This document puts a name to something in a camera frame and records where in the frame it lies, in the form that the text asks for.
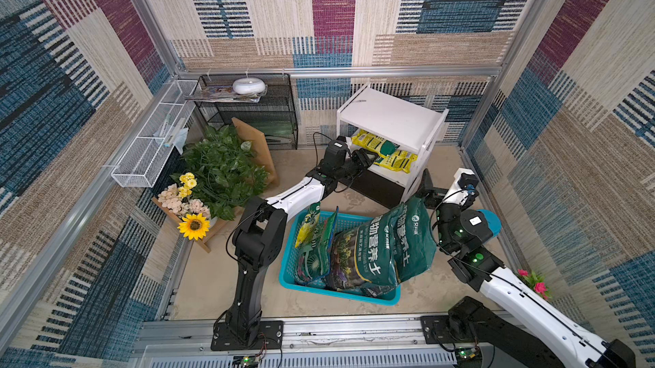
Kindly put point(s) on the green leafy plant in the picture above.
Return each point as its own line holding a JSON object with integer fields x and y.
{"x": 225, "y": 172}

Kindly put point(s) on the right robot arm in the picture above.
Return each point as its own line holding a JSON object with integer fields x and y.
{"x": 544, "y": 337}

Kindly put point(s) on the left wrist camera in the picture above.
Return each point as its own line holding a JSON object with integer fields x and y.
{"x": 335, "y": 155}

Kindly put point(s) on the yellow sunflower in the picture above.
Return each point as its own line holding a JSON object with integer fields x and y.
{"x": 194, "y": 227}

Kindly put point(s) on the pink and yellow flower bouquet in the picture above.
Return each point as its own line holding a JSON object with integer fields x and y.
{"x": 178, "y": 198}

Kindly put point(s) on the teal round canister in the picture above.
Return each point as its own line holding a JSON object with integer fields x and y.
{"x": 493, "y": 221}

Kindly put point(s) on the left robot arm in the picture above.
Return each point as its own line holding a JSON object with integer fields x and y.
{"x": 259, "y": 235}

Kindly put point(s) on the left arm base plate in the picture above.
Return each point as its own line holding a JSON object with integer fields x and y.
{"x": 267, "y": 334}

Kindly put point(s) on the black mesh rack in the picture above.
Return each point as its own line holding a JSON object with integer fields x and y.
{"x": 274, "y": 115}

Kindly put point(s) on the white wire wall basket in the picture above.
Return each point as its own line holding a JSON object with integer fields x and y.
{"x": 141, "y": 164}

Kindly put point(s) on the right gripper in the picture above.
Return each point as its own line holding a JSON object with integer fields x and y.
{"x": 430, "y": 196}

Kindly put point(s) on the magazines on rack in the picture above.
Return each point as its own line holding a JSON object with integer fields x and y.
{"x": 224, "y": 94}

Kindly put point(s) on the teal plastic basket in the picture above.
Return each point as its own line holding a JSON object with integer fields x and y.
{"x": 288, "y": 264}

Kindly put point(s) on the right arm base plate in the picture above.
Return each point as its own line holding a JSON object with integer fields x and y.
{"x": 446, "y": 330}

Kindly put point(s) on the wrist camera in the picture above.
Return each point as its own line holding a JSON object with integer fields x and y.
{"x": 463, "y": 191}
{"x": 335, "y": 155}

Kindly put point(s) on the white round device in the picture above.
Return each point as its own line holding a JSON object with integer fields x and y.
{"x": 249, "y": 86}

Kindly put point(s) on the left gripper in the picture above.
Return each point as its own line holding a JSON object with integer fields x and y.
{"x": 360, "y": 161}

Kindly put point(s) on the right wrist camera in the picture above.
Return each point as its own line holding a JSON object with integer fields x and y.
{"x": 463, "y": 191}

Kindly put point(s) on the colourful green blue soil bag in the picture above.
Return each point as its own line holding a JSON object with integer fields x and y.
{"x": 322, "y": 250}

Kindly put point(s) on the yellow green fertilizer bag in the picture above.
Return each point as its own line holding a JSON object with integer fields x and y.
{"x": 308, "y": 224}

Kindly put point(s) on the pink flower pot plant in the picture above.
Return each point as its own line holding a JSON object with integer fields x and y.
{"x": 535, "y": 282}

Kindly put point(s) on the white metal shelf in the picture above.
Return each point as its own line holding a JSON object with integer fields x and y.
{"x": 412, "y": 127}

